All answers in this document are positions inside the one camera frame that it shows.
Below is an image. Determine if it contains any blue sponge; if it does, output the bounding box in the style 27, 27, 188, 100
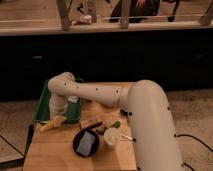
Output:
76, 131, 95, 157

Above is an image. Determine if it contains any white folded cloth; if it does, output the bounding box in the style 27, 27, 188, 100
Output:
68, 96, 79, 103

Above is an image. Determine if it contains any wooden railing post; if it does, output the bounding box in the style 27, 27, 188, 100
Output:
120, 0, 130, 29
56, 0, 70, 31

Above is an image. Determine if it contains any green vegetable piece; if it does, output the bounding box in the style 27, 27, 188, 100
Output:
95, 120, 122, 135

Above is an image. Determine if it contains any black cable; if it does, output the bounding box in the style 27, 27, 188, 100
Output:
175, 133, 213, 171

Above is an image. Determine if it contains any person in dark clothes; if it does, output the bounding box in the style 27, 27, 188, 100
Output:
109, 0, 160, 23

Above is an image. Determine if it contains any metal spoon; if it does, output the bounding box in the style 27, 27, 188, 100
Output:
121, 134, 133, 141

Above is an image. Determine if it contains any green plastic tray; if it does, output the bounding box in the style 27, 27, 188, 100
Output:
34, 82, 82, 124

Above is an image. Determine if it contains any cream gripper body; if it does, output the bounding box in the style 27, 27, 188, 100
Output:
49, 104, 68, 119

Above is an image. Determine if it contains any white cup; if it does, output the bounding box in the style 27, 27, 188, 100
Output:
104, 128, 121, 148

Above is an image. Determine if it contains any yellow banana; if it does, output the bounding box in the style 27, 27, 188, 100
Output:
40, 116, 67, 132

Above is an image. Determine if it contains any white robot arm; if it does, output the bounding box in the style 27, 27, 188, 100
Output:
48, 72, 185, 171

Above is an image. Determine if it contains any black round plate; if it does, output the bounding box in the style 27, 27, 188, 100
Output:
72, 130, 100, 157

